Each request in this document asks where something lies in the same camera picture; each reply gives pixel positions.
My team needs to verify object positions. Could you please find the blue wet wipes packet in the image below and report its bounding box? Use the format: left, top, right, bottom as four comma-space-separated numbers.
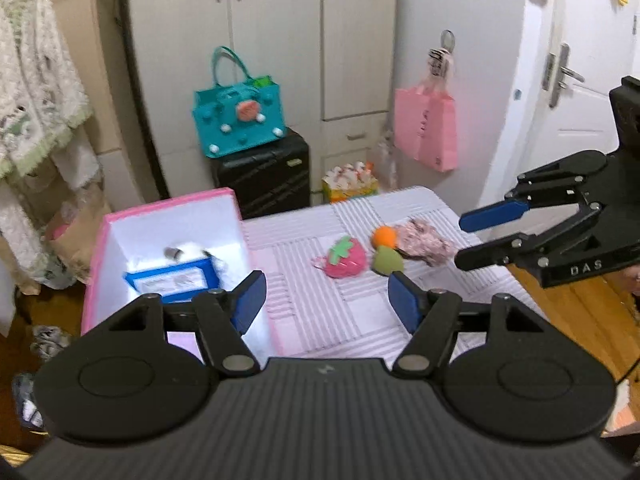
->
124, 256, 218, 303

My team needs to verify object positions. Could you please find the black suitcase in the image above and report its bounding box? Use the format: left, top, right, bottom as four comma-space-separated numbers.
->
209, 127, 311, 220

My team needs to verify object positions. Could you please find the black cord bundle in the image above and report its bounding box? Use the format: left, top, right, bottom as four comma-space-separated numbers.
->
429, 47, 453, 80

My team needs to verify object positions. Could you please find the teal tote bag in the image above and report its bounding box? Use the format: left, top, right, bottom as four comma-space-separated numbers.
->
193, 46, 287, 159

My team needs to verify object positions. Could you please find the green makeup sponge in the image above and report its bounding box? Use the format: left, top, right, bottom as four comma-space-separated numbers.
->
371, 245, 406, 276

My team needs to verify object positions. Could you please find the grey patterned cloth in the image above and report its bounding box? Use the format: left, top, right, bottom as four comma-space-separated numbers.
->
30, 325, 76, 358
11, 372, 48, 431

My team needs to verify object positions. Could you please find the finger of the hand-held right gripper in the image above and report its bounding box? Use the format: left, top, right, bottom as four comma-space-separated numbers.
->
454, 202, 601, 273
459, 150, 608, 233

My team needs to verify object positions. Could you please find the white fuzzy green-trimmed cardigan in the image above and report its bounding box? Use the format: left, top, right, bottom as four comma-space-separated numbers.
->
0, 0, 96, 181

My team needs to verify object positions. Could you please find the white door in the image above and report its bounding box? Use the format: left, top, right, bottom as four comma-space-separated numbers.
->
520, 0, 640, 201

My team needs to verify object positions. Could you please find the pink floral cloth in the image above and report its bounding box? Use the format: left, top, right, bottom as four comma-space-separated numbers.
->
395, 217, 455, 267

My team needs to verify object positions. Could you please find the pink strawberry pouch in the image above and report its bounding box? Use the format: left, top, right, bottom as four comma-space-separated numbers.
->
312, 236, 368, 278

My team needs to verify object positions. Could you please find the white fluffy garment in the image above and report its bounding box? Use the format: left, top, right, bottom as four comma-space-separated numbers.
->
0, 130, 108, 293

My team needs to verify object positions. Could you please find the beige wardrobe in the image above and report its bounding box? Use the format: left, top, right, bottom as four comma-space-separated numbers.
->
125, 0, 401, 206

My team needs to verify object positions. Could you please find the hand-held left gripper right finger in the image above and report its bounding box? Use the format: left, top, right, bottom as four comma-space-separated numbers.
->
387, 270, 548, 380

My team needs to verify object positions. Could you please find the pink storage box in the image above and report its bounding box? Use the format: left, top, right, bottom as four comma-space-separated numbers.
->
81, 187, 273, 356

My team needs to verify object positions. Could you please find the box of white flowers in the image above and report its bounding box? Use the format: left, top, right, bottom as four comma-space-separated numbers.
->
321, 160, 379, 204

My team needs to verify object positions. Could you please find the silver door handle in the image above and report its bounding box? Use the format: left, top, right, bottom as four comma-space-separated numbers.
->
548, 42, 586, 108

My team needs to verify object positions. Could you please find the orange makeup sponge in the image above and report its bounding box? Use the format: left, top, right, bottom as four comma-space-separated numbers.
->
372, 226, 398, 250

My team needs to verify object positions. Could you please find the pink paper bag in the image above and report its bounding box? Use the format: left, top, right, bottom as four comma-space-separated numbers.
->
393, 72, 459, 172

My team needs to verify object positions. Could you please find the brown paper bag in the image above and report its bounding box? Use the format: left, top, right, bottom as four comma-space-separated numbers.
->
45, 195, 113, 271

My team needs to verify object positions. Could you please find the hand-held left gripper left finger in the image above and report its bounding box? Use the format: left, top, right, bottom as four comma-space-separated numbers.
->
107, 270, 267, 376

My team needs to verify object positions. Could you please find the clear plastic bag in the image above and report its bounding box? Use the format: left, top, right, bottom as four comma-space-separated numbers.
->
377, 130, 398, 193

